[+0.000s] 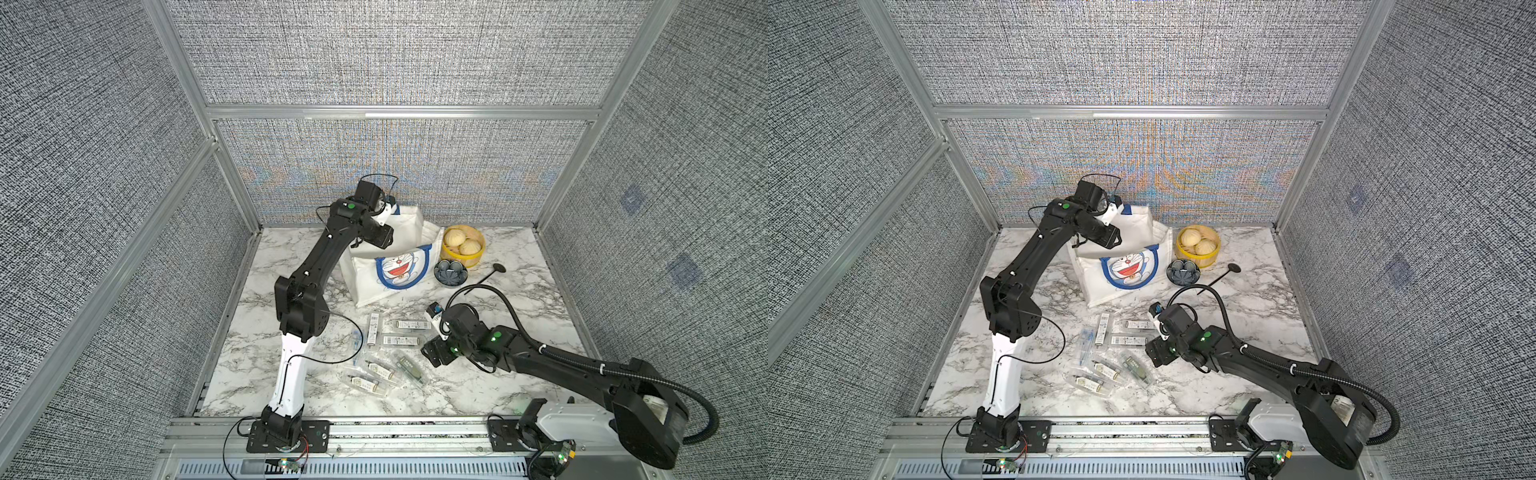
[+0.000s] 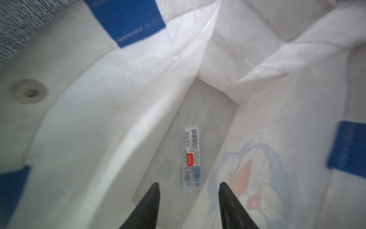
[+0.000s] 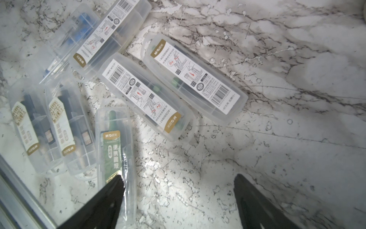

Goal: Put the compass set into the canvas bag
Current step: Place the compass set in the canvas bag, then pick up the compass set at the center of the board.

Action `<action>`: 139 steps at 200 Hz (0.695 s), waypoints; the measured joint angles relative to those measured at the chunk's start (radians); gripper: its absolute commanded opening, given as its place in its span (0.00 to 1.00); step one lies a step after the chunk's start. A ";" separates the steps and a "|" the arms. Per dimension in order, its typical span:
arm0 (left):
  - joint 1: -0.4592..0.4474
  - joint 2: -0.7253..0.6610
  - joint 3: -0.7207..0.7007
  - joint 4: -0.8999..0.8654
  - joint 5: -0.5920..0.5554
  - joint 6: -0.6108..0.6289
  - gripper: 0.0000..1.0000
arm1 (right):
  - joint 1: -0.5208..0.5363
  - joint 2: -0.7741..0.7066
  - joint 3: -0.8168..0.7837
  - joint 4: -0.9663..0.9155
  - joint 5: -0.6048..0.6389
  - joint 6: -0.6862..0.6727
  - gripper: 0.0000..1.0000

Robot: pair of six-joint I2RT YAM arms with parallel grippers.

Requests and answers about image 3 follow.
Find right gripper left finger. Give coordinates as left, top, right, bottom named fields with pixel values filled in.
left=58, top=175, right=125, bottom=229

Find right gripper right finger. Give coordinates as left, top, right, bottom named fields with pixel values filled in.
left=234, top=174, right=299, bottom=229

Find green label compass case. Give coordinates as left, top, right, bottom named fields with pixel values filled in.
left=95, top=98, right=137, bottom=229

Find compass case white label top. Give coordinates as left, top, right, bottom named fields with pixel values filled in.
left=141, top=32, right=248, bottom=126

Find compass case white label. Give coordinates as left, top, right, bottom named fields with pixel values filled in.
left=98, top=52, right=196, bottom=143
left=141, top=32, right=248, bottom=126
left=68, top=0, right=152, bottom=80

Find gold label compass case upper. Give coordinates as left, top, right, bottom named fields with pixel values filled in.
left=45, top=72, right=97, bottom=180

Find gold label compass case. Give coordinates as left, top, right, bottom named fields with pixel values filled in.
left=45, top=72, right=97, bottom=180
left=8, top=79, right=66, bottom=177

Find gold label compass case lower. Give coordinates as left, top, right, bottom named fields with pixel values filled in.
left=8, top=79, right=66, bottom=177

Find blue compass clear case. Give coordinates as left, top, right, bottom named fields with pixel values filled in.
left=40, top=3, right=99, bottom=82

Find upright compass case white label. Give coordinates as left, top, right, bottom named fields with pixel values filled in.
left=68, top=0, right=152, bottom=80

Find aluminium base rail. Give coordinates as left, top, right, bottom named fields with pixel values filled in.
left=1, top=157, right=57, bottom=229

